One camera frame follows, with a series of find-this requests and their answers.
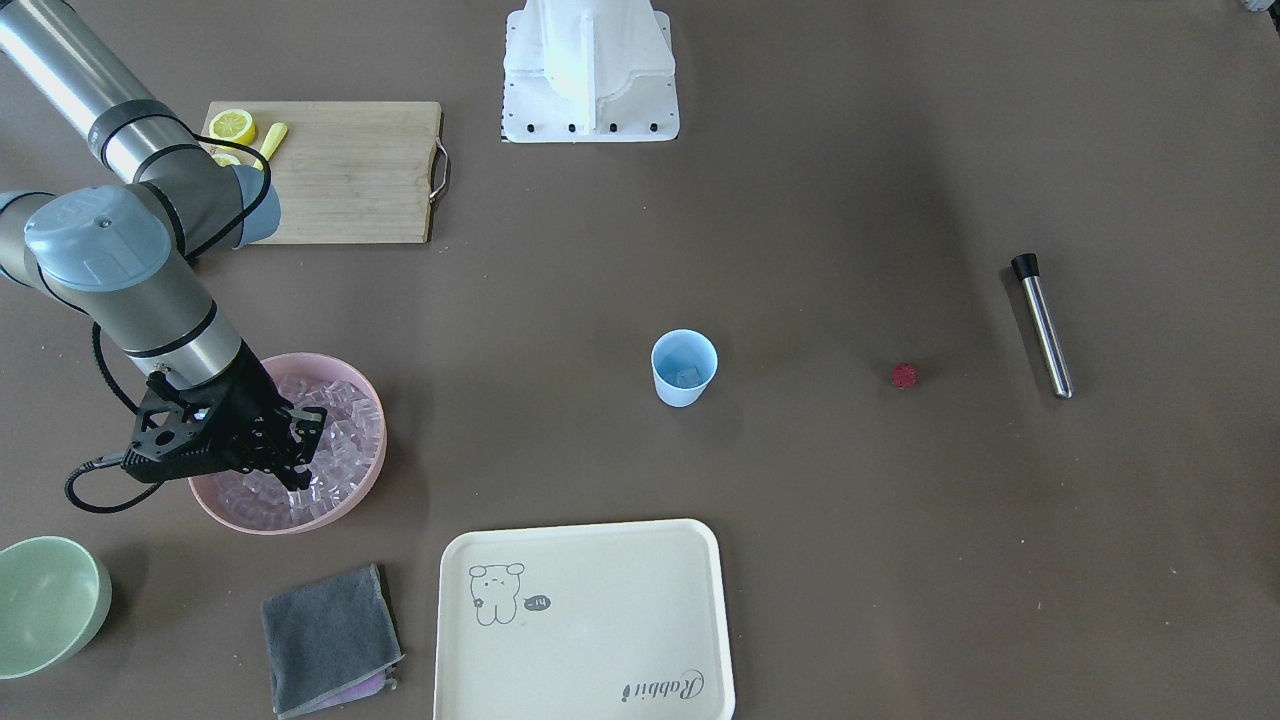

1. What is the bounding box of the grey folded cloth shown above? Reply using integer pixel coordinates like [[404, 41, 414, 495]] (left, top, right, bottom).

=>
[[260, 564, 404, 719]]

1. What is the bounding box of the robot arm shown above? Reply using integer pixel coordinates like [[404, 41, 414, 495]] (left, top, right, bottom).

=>
[[1, 1, 326, 493]]

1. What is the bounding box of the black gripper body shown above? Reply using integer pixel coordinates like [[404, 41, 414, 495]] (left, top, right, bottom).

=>
[[122, 352, 326, 484]]

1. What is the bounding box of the red strawberry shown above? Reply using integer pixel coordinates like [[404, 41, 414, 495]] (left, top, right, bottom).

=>
[[890, 363, 920, 389]]

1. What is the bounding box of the green ceramic bowl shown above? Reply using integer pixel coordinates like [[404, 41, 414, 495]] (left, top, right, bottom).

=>
[[1, 536, 113, 680]]

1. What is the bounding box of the beige rabbit tray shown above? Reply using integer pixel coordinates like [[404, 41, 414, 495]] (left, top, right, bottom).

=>
[[433, 519, 736, 719]]

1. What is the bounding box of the yellow plastic knife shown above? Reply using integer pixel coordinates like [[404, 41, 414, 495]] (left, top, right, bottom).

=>
[[260, 122, 289, 161]]

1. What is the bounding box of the pink bowl of ice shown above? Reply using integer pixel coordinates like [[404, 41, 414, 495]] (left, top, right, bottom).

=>
[[189, 354, 387, 536]]

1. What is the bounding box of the steel muddler with black tip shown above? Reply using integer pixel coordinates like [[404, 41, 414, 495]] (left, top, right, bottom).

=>
[[1010, 252, 1074, 398]]

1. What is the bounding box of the wooden cutting board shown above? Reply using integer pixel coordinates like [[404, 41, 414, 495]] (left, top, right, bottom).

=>
[[205, 100, 448, 245]]

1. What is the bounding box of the light blue plastic cup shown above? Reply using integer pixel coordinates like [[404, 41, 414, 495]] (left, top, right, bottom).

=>
[[650, 328, 719, 407]]

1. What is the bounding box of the clear ice cube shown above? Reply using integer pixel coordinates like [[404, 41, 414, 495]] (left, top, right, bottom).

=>
[[671, 366, 703, 389]]

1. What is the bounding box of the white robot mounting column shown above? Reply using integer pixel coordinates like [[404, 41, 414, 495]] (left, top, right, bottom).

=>
[[500, 1, 681, 143]]

